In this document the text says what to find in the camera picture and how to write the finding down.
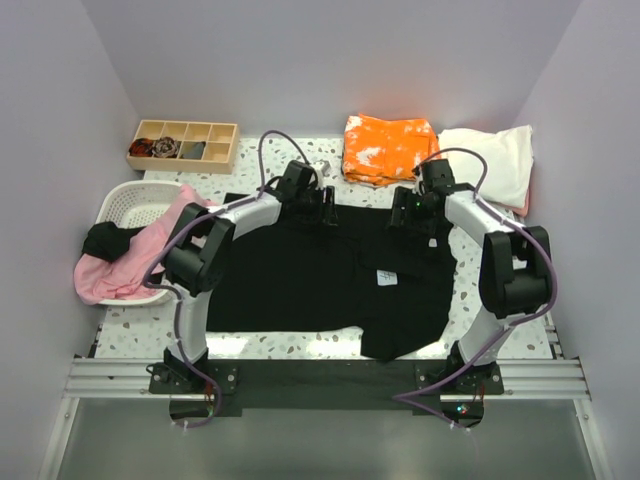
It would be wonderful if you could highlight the pink folded t-shirt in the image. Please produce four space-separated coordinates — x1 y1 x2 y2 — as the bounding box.
509 195 530 218

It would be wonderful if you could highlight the black t-shirt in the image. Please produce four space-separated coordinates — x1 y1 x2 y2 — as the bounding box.
206 205 457 361

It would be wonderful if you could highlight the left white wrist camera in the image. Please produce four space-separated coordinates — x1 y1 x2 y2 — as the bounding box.
311 160 331 177

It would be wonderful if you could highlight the grey rolled fabric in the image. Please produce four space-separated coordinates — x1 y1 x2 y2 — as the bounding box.
180 141 206 160

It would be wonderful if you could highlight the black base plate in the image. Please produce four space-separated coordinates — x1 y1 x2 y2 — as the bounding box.
146 359 505 419

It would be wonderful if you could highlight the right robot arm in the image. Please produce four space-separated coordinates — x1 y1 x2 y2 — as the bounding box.
390 184 557 393

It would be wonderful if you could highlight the black garment in basket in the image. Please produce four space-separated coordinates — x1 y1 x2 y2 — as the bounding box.
82 221 143 263

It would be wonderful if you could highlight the brown patterned rolled fabric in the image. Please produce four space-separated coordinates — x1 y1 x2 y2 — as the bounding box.
151 136 181 158

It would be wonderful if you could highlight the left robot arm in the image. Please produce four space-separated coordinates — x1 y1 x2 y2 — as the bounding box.
161 161 337 392

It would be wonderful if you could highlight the red black rolled fabric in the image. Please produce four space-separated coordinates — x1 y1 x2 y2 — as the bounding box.
128 138 155 157

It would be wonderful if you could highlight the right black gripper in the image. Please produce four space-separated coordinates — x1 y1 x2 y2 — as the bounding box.
386 186 438 237

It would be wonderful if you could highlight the pink t-shirt in basket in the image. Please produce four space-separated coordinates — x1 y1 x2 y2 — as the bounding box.
73 184 213 307

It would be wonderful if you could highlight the aluminium rail frame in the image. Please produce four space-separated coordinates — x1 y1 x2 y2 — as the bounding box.
58 316 613 479

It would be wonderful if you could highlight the orange white folded t-shirt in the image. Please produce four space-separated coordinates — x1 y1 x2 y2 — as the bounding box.
342 114 440 187

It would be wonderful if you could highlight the white laundry basket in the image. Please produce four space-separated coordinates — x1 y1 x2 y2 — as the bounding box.
97 180 187 307

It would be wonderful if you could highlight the wooden compartment box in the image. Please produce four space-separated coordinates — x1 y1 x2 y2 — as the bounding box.
126 119 240 175

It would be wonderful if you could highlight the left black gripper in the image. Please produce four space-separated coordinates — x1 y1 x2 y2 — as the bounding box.
295 184 337 226

